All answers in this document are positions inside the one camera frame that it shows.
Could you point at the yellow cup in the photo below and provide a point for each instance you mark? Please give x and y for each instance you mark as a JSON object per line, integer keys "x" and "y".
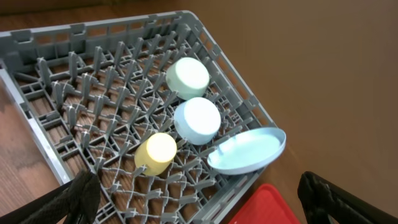
{"x": 156, "y": 153}

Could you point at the grey dishwasher rack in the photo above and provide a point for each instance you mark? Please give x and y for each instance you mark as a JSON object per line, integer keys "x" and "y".
{"x": 93, "y": 92}

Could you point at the white bowl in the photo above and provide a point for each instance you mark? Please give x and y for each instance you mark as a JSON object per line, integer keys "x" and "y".
{"x": 197, "y": 120}

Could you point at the light blue plate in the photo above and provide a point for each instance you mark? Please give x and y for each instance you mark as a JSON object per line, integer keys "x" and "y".
{"x": 248, "y": 151}

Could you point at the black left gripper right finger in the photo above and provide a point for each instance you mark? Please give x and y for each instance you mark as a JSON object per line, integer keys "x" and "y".
{"x": 324, "y": 202}

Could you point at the red serving tray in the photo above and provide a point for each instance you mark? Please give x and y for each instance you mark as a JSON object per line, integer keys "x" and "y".
{"x": 265, "y": 206}

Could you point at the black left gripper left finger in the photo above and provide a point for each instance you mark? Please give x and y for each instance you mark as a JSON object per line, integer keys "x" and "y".
{"x": 74, "y": 202}

